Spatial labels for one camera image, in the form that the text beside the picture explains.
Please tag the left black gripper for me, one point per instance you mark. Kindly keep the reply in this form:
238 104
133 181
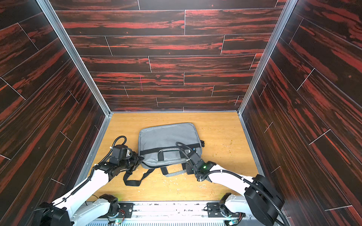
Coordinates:
137 159

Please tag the aluminium front rail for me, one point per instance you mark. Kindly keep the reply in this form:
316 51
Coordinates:
184 213

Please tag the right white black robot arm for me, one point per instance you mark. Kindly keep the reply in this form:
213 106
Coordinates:
256 195

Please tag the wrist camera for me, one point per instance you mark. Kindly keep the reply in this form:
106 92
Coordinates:
119 153
192 156

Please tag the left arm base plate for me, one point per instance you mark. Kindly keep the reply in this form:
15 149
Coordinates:
121 210

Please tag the grey zippered laptop bag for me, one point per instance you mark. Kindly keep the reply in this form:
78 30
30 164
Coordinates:
163 147

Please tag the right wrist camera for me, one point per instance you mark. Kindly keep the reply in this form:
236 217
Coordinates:
192 156

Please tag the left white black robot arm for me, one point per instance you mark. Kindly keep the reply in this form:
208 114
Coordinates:
67 210

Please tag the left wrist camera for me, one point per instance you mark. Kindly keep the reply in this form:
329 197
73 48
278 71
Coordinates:
119 153

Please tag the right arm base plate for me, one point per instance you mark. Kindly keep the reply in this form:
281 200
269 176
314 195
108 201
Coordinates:
215 211

